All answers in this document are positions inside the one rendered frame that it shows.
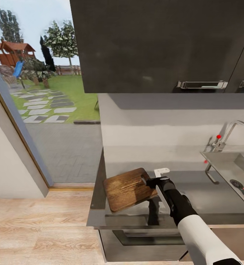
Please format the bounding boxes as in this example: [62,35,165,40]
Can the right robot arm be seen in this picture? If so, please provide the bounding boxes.
[146,168,244,265]

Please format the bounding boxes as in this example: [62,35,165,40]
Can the cutting board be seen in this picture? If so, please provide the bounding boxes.
[103,168,157,212]

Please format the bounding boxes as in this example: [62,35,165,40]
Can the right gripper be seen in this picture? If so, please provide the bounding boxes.
[146,176,167,189]

